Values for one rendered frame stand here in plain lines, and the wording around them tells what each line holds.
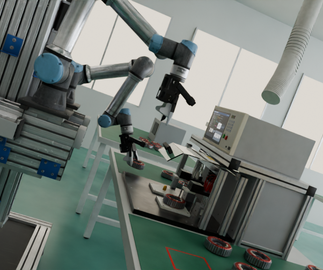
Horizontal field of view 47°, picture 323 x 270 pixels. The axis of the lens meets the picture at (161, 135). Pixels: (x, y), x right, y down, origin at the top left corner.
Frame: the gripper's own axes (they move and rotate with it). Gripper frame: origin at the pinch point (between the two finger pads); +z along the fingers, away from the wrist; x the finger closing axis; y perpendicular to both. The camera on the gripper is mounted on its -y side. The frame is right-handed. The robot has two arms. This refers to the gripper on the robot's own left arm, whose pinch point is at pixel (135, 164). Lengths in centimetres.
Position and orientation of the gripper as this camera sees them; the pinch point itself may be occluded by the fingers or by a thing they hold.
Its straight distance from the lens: 229.4
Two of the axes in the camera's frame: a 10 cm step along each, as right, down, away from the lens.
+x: -2.3, 0.1, -9.7
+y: -9.6, 1.5, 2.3
